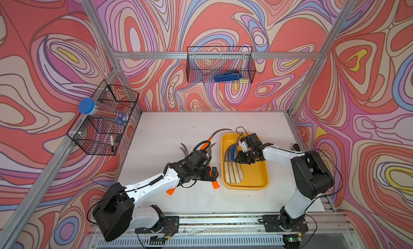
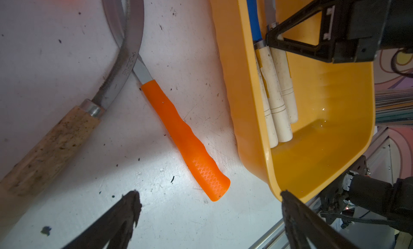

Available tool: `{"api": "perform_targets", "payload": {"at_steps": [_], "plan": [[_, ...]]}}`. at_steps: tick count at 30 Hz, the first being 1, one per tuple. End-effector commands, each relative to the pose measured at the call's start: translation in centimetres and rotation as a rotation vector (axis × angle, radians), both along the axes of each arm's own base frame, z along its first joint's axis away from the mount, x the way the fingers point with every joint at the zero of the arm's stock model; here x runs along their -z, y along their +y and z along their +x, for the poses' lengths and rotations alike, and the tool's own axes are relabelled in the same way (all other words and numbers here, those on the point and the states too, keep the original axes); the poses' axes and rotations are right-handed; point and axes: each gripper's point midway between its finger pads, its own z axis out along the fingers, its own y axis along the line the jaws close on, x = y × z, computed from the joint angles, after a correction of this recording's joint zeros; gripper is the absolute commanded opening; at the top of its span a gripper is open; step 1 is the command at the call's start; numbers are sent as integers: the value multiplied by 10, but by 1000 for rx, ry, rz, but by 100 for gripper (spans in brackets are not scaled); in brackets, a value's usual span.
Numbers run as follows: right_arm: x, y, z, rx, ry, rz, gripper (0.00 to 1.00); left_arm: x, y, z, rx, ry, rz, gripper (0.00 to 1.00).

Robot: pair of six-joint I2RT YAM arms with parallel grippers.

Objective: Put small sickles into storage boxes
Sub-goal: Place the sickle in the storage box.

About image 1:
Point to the wooden handle sickle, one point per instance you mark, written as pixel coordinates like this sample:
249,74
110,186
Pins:
226,166
239,177

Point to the black marker in basket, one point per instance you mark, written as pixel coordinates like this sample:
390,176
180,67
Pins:
112,144

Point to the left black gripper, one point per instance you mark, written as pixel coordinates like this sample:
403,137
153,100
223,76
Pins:
207,177

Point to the black wire basket back wall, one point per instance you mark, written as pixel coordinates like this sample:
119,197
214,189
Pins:
205,62

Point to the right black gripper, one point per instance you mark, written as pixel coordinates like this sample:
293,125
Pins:
240,155

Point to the blue tool in basket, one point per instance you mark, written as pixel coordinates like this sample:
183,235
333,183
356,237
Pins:
228,76

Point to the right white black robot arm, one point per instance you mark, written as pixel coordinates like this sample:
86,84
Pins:
312,176

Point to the clear tube with blue cap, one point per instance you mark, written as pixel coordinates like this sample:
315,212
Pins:
96,109

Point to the blue blade wooden sickle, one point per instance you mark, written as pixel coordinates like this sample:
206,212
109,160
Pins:
230,165

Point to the black wire basket left wall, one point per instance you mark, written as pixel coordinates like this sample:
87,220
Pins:
91,134

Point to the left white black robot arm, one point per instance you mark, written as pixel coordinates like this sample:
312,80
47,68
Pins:
121,208

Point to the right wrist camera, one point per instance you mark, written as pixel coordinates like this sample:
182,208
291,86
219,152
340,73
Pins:
243,145

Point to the black wire basket wall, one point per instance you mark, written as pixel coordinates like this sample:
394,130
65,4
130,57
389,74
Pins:
205,62
91,134

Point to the yellow plastic tray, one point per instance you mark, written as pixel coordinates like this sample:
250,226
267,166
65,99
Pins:
256,175

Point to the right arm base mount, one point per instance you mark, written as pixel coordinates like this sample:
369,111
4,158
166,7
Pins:
283,223

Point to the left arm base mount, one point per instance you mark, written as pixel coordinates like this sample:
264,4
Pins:
152,220

